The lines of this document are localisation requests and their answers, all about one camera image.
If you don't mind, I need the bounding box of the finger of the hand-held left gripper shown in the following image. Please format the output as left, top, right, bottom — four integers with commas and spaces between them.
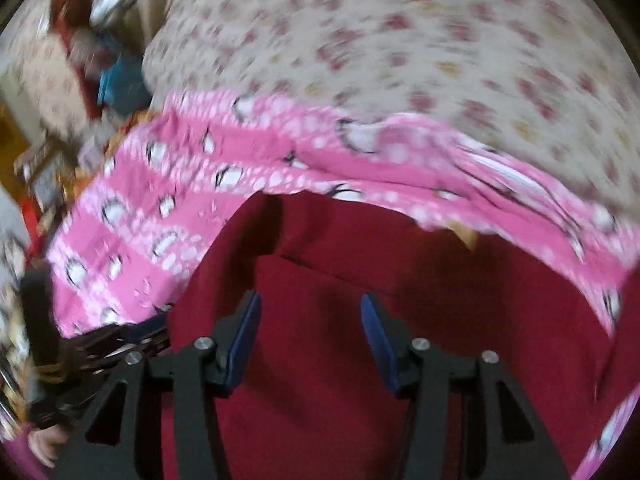
69, 341, 174, 379
74, 315, 172, 349

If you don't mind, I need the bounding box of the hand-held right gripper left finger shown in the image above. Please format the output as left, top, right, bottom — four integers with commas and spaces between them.
52, 289, 263, 480

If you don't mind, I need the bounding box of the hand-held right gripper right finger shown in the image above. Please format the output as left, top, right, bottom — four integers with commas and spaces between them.
360, 293, 571, 480

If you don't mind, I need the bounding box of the dark red garment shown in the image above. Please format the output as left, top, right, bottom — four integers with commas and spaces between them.
162, 191, 626, 480

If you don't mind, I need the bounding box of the person's left forearm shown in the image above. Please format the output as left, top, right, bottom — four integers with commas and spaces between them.
0, 421, 53, 480

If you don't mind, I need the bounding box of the person's left hand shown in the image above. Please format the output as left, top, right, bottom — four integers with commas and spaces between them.
27, 424, 70, 468

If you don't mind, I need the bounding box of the pink penguin print blanket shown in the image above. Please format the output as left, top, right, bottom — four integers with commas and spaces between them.
45, 89, 640, 480

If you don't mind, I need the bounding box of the floral cushion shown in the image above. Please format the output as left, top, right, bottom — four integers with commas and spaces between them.
14, 7, 103, 138

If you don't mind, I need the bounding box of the blue bag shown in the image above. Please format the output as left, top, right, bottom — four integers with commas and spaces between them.
97, 54, 152, 111

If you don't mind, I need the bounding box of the floral bed sheet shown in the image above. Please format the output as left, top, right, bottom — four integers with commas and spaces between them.
142, 0, 640, 216

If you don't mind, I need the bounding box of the beige curtain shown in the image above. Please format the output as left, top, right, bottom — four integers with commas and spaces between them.
120, 0, 193, 56

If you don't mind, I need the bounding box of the wooden picture frame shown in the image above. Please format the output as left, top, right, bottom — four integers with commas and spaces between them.
14, 137, 68, 203

